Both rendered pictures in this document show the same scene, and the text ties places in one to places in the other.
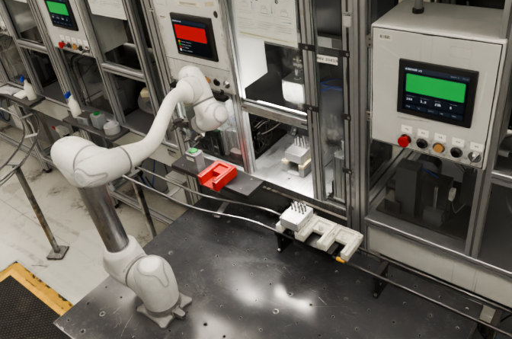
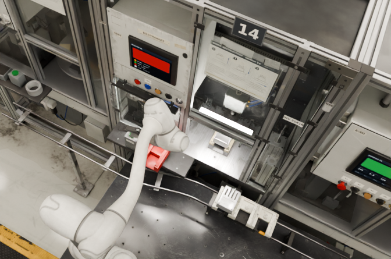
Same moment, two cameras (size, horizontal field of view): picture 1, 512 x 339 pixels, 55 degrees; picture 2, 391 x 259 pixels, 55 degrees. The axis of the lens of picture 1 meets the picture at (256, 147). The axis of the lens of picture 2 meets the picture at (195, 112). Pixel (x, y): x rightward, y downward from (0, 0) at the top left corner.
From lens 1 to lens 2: 1.21 m
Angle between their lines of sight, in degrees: 27
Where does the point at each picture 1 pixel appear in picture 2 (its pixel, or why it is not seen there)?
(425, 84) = (380, 167)
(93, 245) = (10, 166)
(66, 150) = (64, 223)
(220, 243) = (157, 206)
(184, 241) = not seen: hidden behind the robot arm
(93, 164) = (100, 244)
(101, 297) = not seen: outside the picture
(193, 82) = (162, 120)
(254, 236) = (184, 198)
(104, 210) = not seen: hidden behind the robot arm
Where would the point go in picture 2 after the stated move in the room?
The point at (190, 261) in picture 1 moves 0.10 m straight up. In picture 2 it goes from (137, 227) to (136, 222)
